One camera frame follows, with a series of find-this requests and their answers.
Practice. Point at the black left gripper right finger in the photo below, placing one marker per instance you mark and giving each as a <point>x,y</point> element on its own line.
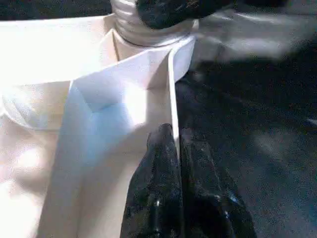
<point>208,203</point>

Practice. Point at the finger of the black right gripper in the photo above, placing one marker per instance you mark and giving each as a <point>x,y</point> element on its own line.
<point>178,12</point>

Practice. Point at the white plastic table top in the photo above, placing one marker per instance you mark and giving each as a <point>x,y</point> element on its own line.
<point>59,148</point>

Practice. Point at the white plastic table leg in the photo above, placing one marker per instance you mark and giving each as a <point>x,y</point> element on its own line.
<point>148,37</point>

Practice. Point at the black mat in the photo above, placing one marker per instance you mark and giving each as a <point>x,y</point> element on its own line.
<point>267,148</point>

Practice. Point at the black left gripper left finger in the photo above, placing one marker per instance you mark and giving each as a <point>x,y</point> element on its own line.
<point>156,198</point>

